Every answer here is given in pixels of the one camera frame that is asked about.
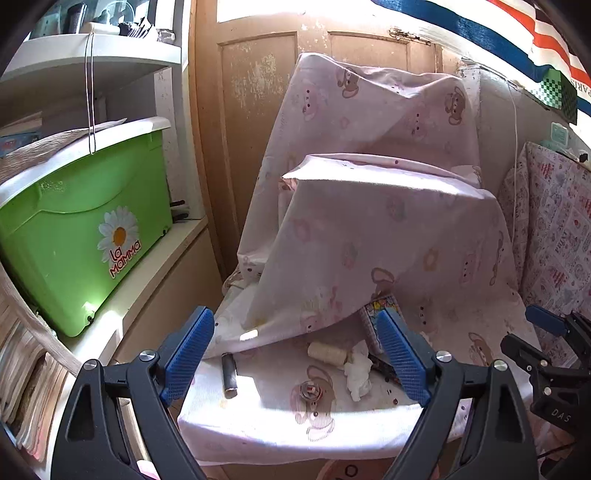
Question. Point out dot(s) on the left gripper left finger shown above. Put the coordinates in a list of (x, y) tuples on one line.
[(92, 443)]

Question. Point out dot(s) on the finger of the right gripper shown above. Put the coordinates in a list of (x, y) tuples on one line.
[(546, 320)]

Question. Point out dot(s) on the black cylindrical battery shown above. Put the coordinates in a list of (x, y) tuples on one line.
[(229, 373)]

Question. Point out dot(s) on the white tissue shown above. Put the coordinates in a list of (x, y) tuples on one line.
[(357, 371)]

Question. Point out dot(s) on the small orange silver bobbin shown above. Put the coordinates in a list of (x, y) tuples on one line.
[(310, 391)]

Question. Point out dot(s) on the cream thread spool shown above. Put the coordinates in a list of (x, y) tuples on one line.
[(327, 354)]

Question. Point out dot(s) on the stack of books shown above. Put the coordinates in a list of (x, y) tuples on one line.
[(31, 378)]

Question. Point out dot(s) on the green plastic storage box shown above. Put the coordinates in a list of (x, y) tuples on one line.
[(73, 226)]

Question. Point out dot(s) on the pink gingham patterned box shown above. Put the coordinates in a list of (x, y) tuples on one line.
[(369, 315)]

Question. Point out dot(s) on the pink bear print sheet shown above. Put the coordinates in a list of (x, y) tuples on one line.
[(370, 186)]

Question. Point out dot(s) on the striped flag cloth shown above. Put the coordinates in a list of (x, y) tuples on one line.
[(518, 32)]

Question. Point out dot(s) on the white shelf unit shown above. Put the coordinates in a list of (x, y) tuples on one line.
[(82, 84)]

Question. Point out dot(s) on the wooden door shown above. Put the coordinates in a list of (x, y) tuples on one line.
[(241, 55)]

